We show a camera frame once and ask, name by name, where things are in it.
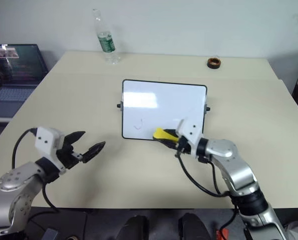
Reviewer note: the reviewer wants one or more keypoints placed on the open grey laptop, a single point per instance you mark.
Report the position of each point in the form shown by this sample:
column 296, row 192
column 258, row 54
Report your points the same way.
column 14, row 75

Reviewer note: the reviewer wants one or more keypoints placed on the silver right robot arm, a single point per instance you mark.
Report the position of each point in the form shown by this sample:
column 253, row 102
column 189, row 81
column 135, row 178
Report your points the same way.
column 238, row 172

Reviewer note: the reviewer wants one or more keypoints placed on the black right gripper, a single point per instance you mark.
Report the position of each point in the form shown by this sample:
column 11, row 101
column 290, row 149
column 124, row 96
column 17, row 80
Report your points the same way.
column 183, row 147

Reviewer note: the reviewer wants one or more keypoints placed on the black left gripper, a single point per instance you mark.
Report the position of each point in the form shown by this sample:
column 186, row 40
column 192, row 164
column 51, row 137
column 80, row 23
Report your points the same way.
column 68, row 156

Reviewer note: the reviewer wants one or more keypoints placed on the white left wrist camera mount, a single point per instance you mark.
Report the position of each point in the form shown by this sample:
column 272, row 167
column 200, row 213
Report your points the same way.
column 47, row 141

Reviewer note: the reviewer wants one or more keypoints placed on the yellow whiteboard eraser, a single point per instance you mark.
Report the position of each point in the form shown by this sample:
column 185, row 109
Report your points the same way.
column 160, row 133

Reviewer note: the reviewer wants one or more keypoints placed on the clear plastic bottle green label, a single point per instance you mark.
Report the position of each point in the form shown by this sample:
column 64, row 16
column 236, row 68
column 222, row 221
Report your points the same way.
column 106, row 42

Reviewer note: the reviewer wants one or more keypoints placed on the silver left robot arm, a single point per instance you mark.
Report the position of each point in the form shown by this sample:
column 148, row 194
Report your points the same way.
column 16, row 180

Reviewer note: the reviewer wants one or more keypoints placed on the red orange clip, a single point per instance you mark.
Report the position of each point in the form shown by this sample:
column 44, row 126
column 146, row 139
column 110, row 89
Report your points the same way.
column 222, row 234

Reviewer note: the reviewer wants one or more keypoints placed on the small black-framed whiteboard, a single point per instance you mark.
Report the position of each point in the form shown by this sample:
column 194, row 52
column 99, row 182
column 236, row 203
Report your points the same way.
column 161, row 107

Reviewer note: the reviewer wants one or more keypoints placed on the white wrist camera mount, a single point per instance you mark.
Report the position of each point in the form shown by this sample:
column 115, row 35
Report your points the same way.
column 188, row 131
column 47, row 141

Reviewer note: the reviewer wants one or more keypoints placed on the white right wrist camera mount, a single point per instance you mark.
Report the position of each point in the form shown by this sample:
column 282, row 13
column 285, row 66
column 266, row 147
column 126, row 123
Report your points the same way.
column 188, row 131

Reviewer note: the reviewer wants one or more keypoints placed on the brown tape roll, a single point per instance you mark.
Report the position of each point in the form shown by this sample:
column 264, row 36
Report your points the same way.
column 214, row 63

